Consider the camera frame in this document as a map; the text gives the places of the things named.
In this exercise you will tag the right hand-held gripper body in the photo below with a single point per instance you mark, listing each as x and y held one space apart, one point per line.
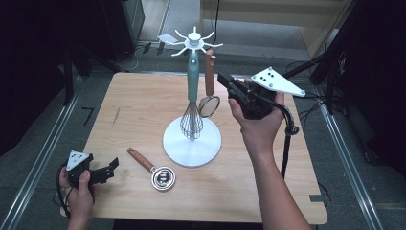
255 100

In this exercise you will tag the white utensil rack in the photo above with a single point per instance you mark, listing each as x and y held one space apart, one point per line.
192 150

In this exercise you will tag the black metal stand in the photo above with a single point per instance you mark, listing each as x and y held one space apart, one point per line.
67 76
328 64

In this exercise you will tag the dark cabinet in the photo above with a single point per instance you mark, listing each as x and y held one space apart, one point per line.
124 28

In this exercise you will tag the white paper tag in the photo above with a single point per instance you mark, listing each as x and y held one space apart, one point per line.
166 38

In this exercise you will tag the person's right hand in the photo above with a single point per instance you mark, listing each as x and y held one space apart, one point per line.
260 134

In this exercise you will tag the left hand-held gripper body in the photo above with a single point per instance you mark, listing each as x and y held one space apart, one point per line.
76 166

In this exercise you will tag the person's left hand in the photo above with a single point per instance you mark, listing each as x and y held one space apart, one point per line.
79 201

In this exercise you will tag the metal floor rail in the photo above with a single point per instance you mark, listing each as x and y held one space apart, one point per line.
38 159
348 159

